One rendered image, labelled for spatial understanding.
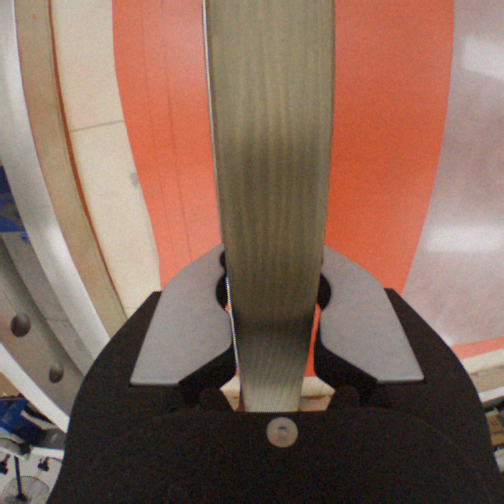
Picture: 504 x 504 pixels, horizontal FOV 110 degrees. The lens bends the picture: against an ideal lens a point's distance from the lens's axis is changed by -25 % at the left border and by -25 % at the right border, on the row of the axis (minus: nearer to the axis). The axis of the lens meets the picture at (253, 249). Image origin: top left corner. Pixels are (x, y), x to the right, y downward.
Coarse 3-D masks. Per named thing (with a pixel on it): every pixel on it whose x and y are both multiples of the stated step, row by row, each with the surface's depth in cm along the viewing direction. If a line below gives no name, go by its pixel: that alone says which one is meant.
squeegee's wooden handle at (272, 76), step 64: (256, 0) 4; (320, 0) 4; (256, 64) 4; (320, 64) 4; (256, 128) 5; (320, 128) 5; (256, 192) 6; (320, 192) 6; (256, 256) 7; (320, 256) 7; (256, 320) 8; (256, 384) 10
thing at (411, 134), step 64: (128, 0) 10; (192, 0) 10; (384, 0) 10; (448, 0) 9; (128, 64) 12; (192, 64) 12; (384, 64) 12; (448, 64) 11; (128, 128) 14; (192, 128) 14; (384, 128) 14; (448, 128) 13; (192, 192) 16; (384, 192) 16; (448, 192) 15
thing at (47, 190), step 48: (0, 0) 7; (48, 0) 9; (0, 48) 8; (48, 48) 11; (0, 96) 10; (48, 96) 12; (0, 144) 11; (48, 144) 12; (48, 192) 13; (48, 240) 15; (96, 240) 18; (96, 288) 18; (96, 336) 19; (480, 384) 26
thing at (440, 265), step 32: (160, 224) 18; (192, 224) 18; (352, 224) 17; (384, 224) 17; (416, 224) 17; (448, 224) 17; (480, 224) 16; (160, 256) 19; (192, 256) 19; (352, 256) 18; (384, 256) 18; (416, 256) 18; (448, 256) 18; (480, 256) 18; (416, 288) 20; (448, 288) 20; (480, 288) 20; (448, 320) 22; (480, 320) 22; (480, 352) 25
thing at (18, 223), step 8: (0, 200) 21; (8, 200) 21; (0, 208) 21; (8, 208) 21; (16, 208) 21; (0, 216) 22; (8, 216) 22; (16, 216) 22; (0, 224) 22; (8, 224) 22; (16, 224) 22; (0, 232) 23; (8, 232) 23
